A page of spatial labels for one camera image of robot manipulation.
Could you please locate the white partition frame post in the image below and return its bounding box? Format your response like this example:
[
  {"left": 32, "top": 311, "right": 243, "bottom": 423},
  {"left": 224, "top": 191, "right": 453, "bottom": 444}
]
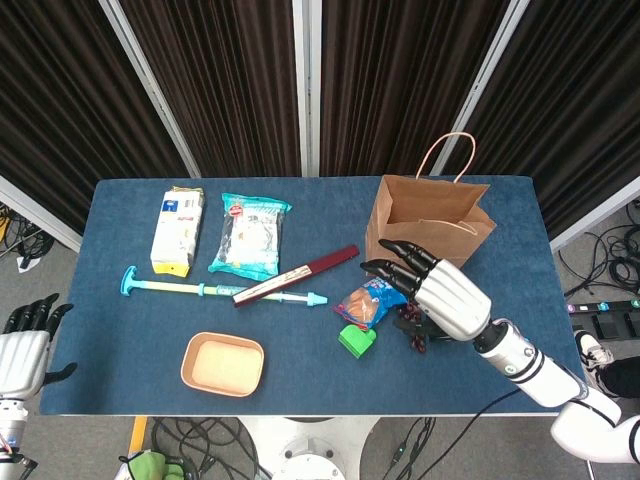
[
  {"left": 98, "top": 0, "right": 202, "bottom": 179},
  {"left": 430, "top": 0, "right": 532, "bottom": 176},
  {"left": 292, "top": 0, "right": 322, "bottom": 177}
]

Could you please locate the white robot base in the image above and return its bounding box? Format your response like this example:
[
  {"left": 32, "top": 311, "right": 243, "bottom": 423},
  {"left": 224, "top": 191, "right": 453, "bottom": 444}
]
[{"left": 238, "top": 416, "right": 377, "bottom": 480}]

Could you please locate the black foot pedal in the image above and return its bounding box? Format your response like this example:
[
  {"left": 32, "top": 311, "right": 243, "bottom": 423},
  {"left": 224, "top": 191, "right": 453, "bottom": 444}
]
[{"left": 582, "top": 312, "right": 640, "bottom": 341}]

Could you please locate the dark brown pleated curtain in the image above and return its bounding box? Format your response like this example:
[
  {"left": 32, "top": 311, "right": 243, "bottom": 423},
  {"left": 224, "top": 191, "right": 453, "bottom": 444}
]
[
  {"left": 319, "top": 0, "right": 516, "bottom": 177},
  {"left": 0, "top": 0, "right": 196, "bottom": 236},
  {"left": 452, "top": 0, "right": 640, "bottom": 241},
  {"left": 119, "top": 0, "right": 304, "bottom": 179}
]

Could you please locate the blue fabric table cover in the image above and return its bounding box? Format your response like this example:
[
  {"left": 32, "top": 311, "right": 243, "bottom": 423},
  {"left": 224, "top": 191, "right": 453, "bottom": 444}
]
[{"left": 38, "top": 175, "right": 594, "bottom": 416}]

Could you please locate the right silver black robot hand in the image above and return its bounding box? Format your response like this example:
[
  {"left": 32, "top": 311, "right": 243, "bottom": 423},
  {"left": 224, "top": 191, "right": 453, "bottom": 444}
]
[{"left": 360, "top": 238, "right": 494, "bottom": 344}]

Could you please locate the blue red bread packet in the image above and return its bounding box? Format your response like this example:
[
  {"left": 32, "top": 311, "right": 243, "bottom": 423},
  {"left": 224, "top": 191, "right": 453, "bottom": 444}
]
[{"left": 333, "top": 277, "right": 409, "bottom": 332}]

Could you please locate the black floor cable bundle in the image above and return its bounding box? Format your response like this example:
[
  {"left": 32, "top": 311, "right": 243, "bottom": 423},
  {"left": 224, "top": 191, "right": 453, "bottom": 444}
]
[
  {"left": 149, "top": 416, "right": 274, "bottom": 480},
  {"left": 557, "top": 198, "right": 640, "bottom": 301},
  {"left": 0, "top": 199, "right": 56, "bottom": 261}
]

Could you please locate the white sneaker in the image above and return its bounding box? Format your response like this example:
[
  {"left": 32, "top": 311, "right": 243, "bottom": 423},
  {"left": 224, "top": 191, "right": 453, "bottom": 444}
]
[{"left": 573, "top": 329, "right": 622, "bottom": 401}]

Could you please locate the white partition frame rail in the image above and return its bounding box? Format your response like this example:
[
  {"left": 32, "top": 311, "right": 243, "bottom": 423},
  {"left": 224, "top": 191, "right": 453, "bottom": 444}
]
[
  {"left": 0, "top": 173, "right": 84, "bottom": 253},
  {"left": 548, "top": 188, "right": 640, "bottom": 253}
]

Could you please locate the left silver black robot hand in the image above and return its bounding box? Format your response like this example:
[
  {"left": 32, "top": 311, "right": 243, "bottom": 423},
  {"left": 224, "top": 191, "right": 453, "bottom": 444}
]
[{"left": 0, "top": 293, "right": 79, "bottom": 400}]

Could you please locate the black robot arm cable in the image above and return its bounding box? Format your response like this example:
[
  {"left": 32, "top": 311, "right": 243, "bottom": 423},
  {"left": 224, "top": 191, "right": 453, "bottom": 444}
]
[{"left": 442, "top": 387, "right": 526, "bottom": 480}]

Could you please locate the green cloth bag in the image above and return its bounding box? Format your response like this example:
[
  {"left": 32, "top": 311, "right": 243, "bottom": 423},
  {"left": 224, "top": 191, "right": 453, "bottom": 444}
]
[{"left": 118, "top": 448, "right": 187, "bottom": 480}]

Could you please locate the brown paper bag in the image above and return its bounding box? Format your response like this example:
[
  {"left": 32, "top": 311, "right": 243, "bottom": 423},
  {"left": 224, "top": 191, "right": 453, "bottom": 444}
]
[{"left": 364, "top": 131, "right": 498, "bottom": 279}]

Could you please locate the white table frame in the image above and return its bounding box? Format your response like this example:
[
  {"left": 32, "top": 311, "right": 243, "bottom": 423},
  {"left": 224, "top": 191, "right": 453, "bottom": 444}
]
[{"left": 39, "top": 412, "right": 571, "bottom": 420}]

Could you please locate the teal green toy pump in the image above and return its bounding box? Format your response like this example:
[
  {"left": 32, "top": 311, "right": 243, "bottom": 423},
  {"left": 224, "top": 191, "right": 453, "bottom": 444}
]
[{"left": 119, "top": 265, "right": 330, "bottom": 308}]

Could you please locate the green plastic block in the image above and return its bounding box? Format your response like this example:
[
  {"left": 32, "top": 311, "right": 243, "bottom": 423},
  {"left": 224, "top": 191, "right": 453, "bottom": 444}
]
[{"left": 337, "top": 323, "right": 380, "bottom": 359}]

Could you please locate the dark red long box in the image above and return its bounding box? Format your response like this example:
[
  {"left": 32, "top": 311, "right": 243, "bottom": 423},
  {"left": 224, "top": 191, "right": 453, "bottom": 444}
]
[{"left": 232, "top": 243, "right": 361, "bottom": 309}]

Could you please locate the teal clear snack packet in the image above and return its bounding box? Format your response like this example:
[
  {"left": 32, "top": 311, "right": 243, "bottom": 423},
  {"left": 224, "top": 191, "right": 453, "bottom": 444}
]
[{"left": 207, "top": 192, "right": 294, "bottom": 282}]

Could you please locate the white yellow paper package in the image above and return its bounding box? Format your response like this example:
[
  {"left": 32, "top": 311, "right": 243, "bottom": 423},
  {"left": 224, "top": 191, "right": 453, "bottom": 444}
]
[{"left": 149, "top": 185, "right": 206, "bottom": 277}]

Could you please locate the black trouser leg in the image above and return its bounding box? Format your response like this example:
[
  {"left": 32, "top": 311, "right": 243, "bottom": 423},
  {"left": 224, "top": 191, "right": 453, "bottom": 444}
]
[{"left": 599, "top": 358, "right": 640, "bottom": 400}]

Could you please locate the black cable with switch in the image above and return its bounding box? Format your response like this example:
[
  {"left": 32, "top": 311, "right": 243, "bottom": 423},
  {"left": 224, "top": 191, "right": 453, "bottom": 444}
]
[{"left": 382, "top": 416, "right": 437, "bottom": 480}]

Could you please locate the dark red grape bunch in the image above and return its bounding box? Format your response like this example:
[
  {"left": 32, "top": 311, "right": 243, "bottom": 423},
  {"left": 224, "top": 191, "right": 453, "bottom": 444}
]
[{"left": 396, "top": 299, "right": 431, "bottom": 354}]

